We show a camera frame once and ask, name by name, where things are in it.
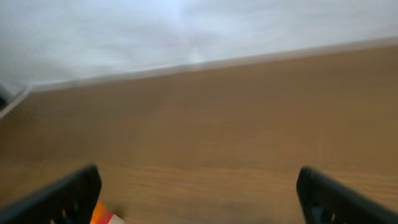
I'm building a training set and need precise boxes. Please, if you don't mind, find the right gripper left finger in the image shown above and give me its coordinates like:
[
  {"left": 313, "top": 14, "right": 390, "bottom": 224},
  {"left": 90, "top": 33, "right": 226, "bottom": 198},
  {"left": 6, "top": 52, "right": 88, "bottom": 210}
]
[{"left": 0, "top": 164, "right": 103, "bottom": 224}]

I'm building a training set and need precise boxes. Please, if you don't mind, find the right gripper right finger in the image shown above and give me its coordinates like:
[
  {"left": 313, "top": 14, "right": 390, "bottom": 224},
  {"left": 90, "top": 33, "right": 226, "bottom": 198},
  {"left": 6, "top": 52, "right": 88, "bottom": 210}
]
[{"left": 295, "top": 166, "right": 398, "bottom": 224}]

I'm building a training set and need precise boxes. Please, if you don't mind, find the orange cube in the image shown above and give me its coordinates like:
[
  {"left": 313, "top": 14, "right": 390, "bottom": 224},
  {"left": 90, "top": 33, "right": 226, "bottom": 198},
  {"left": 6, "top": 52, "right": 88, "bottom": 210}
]
[{"left": 90, "top": 200, "right": 108, "bottom": 224}]

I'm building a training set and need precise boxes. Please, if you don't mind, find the red cube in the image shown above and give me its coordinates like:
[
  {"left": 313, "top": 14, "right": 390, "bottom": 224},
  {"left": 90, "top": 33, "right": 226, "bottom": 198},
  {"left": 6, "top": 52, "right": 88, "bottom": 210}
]
[{"left": 101, "top": 210, "right": 116, "bottom": 224}]

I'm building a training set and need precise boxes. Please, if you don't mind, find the white cube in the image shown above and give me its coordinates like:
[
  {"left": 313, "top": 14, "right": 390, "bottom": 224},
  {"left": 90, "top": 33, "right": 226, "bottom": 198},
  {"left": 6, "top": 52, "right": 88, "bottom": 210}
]
[{"left": 108, "top": 213, "right": 126, "bottom": 224}]

